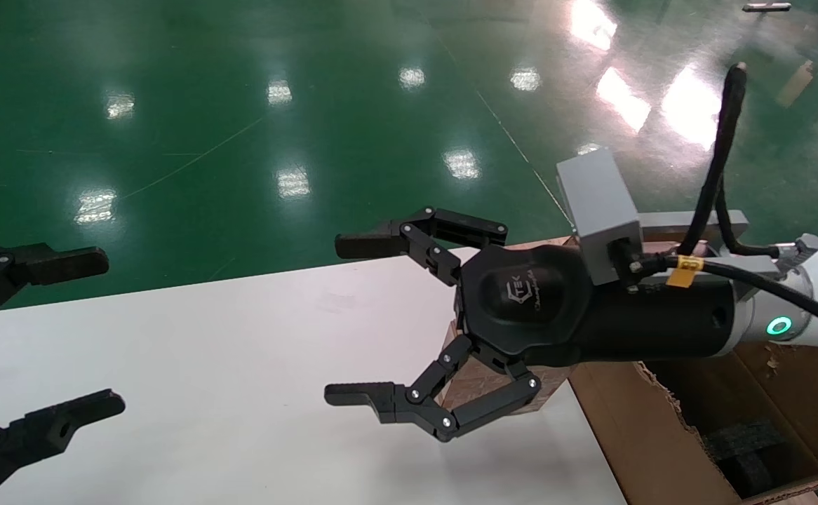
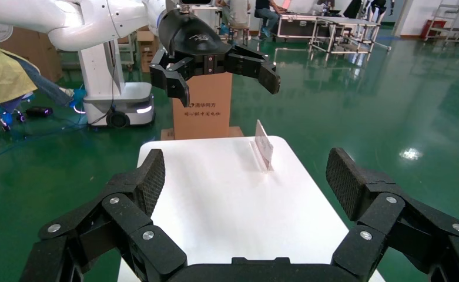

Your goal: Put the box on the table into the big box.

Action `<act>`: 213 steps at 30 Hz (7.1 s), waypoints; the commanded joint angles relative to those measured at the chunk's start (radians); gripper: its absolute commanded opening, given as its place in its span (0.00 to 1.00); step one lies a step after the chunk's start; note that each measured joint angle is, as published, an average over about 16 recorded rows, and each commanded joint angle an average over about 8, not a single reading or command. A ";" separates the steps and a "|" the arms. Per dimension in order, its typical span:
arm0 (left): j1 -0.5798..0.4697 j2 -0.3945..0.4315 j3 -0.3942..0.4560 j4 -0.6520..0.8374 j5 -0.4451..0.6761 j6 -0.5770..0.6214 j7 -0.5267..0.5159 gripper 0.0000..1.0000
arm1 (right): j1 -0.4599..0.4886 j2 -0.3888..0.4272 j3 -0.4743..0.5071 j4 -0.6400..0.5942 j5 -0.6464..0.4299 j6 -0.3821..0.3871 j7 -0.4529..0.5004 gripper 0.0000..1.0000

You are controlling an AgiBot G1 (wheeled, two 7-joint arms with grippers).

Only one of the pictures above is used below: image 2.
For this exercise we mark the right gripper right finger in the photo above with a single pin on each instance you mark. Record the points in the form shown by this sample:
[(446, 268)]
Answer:
[(385, 218)]

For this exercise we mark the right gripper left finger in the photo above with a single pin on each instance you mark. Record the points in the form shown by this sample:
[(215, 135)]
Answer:
[(128, 218)]

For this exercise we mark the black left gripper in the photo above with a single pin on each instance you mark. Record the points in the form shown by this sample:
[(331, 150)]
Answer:
[(190, 37)]

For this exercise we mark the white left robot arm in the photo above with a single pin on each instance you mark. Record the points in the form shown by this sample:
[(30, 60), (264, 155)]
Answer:
[(97, 23)]

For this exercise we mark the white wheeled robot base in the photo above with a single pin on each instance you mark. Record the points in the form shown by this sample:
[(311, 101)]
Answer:
[(97, 78)]

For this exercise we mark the tall printed cardboard box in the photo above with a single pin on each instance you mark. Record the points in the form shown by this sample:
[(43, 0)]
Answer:
[(202, 101)]

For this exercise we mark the large plain cardboard box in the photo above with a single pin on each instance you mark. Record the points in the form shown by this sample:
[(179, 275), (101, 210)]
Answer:
[(34, 50)]

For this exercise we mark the metal stool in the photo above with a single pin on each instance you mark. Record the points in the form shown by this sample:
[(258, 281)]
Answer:
[(239, 33)]

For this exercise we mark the person in grey shirt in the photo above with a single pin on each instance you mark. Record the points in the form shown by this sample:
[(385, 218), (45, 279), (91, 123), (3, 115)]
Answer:
[(237, 11)]

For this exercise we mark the small cardboard carton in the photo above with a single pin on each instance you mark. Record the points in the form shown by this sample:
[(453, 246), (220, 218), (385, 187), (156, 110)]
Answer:
[(146, 48)]

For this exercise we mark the person in dark top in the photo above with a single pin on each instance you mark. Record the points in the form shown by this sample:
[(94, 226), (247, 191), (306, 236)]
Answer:
[(268, 17)]

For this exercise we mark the white shelf rack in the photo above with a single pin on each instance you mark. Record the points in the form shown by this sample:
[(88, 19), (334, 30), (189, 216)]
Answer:
[(127, 48)]

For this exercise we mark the black flight case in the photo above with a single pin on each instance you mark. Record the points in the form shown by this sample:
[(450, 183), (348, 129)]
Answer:
[(295, 26)]

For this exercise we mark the black device with purple light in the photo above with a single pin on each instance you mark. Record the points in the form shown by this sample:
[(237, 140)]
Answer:
[(38, 112)]

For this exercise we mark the office chair with blue wheels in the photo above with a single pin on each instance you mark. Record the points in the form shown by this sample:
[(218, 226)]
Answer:
[(3, 111)]

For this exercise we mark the person in black clothes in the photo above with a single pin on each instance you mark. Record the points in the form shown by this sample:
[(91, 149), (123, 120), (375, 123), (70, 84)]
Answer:
[(381, 7)]

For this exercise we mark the red crate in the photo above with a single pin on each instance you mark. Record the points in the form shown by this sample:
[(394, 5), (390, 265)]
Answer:
[(433, 29)]

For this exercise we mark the metal pipe rack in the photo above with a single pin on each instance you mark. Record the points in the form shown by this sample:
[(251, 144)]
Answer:
[(453, 31)]

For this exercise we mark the metal frame work table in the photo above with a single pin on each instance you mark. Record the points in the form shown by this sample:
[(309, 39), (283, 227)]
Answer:
[(346, 25)]

